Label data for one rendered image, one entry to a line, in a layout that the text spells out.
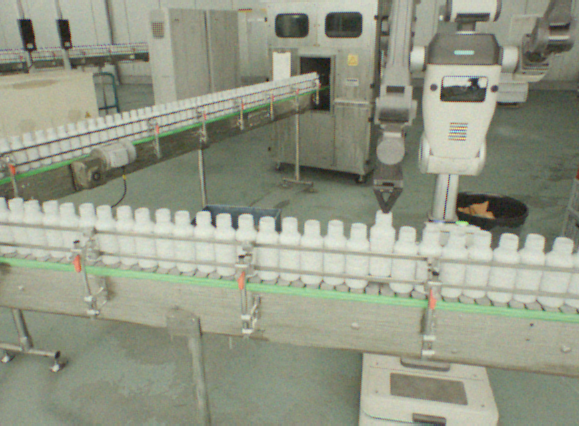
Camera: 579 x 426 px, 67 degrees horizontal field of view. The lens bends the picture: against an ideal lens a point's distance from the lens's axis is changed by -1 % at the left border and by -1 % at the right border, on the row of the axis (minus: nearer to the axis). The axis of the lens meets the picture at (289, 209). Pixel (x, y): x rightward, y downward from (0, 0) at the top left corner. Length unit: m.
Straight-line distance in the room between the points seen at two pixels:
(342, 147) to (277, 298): 3.78
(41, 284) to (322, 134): 3.85
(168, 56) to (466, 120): 5.81
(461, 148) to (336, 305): 0.76
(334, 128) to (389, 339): 3.82
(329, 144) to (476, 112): 3.41
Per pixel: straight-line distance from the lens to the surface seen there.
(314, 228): 1.09
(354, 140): 4.79
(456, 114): 1.61
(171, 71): 7.01
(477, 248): 1.13
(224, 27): 7.95
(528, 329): 1.22
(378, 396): 1.93
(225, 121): 3.43
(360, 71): 4.66
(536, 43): 1.56
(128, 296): 1.35
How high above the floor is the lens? 1.62
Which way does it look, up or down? 23 degrees down
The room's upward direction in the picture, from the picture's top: 1 degrees counter-clockwise
